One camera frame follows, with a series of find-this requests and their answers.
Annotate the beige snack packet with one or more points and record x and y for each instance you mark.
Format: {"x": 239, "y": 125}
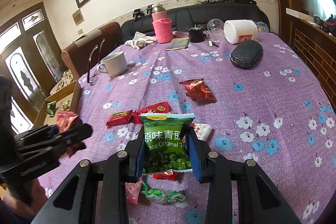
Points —
{"x": 65, "y": 105}

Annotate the white mug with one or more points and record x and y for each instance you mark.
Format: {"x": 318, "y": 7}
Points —
{"x": 114, "y": 64}

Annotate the purple floral tablecloth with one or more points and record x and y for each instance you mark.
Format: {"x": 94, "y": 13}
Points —
{"x": 249, "y": 98}

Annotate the patterned cushion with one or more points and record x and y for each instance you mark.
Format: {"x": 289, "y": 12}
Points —
{"x": 65, "y": 80}

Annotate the pink knitted sleeve thermos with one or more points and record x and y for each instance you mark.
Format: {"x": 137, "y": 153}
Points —
{"x": 162, "y": 29}

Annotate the pink snack packet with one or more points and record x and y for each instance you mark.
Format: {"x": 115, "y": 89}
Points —
{"x": 132, "y": 193}

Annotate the cardboard box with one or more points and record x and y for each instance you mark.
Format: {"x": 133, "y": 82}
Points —
{"x": 63, "y": 95}

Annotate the clear glass cup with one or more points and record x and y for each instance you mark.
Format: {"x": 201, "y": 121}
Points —
{"x": 215, "y": 28}

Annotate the clear packet green strips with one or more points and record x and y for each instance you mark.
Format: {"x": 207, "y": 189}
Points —
{"x": 162, "y": 196}

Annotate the person's left forearm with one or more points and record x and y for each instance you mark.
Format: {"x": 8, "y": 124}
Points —
{"x": 29, "y": 208}

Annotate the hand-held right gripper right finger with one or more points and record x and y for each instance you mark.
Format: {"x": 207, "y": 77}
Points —
{"x": 195, "y": 161}

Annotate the white snack packet red square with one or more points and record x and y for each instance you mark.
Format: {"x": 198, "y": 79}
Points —
{"x": 204, "y": 131}

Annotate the clutter of small things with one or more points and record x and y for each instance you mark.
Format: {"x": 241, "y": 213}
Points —
{"x": 326, "y": 24}

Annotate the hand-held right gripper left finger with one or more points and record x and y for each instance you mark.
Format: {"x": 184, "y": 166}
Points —
{"x": 138, "y": 161}

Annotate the blue packet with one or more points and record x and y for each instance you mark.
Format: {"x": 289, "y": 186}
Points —
{"x": 262, "y": 27}

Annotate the black glasses case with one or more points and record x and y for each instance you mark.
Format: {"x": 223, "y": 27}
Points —
{"x": 246, "y": 54}

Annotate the green pea snack packet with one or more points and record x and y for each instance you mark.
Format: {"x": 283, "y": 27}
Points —
{"x": 164, "y": 142}

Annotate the white cloth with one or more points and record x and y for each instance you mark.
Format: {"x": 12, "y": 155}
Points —
{"x": 137, "y": 40}

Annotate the dark cloth heap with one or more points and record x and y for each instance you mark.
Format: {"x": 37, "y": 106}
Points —
{"x": 236, "y": 1}

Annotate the dark red foil snack packet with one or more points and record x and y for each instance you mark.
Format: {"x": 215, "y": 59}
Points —
{"x": 199, "y": 90}

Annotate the black sofa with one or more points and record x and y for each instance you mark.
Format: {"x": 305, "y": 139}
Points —
{"x": 189, "y": 16}

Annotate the red cartoon face candy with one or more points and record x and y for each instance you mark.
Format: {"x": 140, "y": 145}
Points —
{"x": 165, "y": 176}

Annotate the small black container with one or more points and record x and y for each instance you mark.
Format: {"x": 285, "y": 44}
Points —
{"x": 196, "y": 34}

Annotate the black clamp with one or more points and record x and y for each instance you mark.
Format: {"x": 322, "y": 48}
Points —
{"x": 137, "y": 14}
{"x": 149, "y": 9}

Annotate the bright red snack packet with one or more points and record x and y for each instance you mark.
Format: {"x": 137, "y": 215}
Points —
{"x": 152, "y": 112}

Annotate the wooden glass panel door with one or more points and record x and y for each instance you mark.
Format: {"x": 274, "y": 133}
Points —
{"x": 29, "y": 56}

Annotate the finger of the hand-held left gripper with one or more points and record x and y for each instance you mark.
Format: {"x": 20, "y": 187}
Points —
{"x": 53, "y": 129}
{"x": 76, "y": 133}

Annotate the brown armchair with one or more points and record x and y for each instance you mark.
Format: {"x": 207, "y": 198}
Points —
{"x": 84, "y": 48}

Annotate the small red packet gold label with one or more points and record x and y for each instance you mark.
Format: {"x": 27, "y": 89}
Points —
{"x": 119, "y": 118}

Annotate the white plastic jar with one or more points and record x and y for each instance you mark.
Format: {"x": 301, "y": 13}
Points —
{"x": 240, "y": 31}

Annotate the small wall plaque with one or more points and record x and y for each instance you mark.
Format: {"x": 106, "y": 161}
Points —
{"x": 78, "y": 17}

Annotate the wooden cabinet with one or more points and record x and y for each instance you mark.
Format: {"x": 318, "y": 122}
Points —
{"x": 317, "y": 56}

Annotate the eyeglasses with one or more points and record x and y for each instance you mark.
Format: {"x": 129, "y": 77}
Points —
{"x": 92, "y": 74}

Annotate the nail clipper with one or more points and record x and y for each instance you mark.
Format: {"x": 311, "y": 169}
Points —
{"x": 213, "y": 43}

